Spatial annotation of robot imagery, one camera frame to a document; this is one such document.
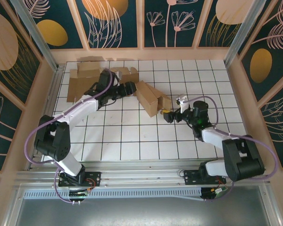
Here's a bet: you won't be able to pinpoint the aluminium side rail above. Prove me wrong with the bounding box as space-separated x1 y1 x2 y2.
25 65 67 170

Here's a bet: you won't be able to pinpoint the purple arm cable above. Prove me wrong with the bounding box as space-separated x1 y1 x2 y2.
179 96 279 203
25 69 120 204

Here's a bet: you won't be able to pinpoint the grey slotted cable duct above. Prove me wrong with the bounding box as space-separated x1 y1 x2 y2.
22 187 203 201

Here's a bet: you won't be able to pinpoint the brown cardboard box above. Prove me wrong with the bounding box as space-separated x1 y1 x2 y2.
67 61 140 103
135 80 173 118

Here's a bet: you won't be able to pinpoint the aluminium frame post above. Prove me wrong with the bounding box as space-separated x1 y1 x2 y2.
9 0 60 71
223 0 261 68

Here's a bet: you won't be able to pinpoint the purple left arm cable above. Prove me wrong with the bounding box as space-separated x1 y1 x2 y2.
25 69 120 204

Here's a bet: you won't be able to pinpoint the grey metal sheet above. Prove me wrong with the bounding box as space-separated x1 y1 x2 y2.
3 185 283 226

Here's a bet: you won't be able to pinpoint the red and orange wires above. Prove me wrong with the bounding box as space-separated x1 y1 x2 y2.
214 179 227 189
86 178 97 192

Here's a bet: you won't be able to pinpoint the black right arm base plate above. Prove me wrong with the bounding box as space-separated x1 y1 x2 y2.
183 169 227 186

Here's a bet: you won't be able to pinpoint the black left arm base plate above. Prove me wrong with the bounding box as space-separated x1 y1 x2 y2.
58 171 102 188

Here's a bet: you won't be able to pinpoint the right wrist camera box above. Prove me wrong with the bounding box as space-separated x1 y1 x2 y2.
175 94 191 114

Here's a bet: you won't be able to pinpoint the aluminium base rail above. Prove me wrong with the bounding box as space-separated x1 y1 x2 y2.
13 158 272 189

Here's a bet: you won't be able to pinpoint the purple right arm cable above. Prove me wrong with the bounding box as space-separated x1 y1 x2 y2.
179 96 279 203

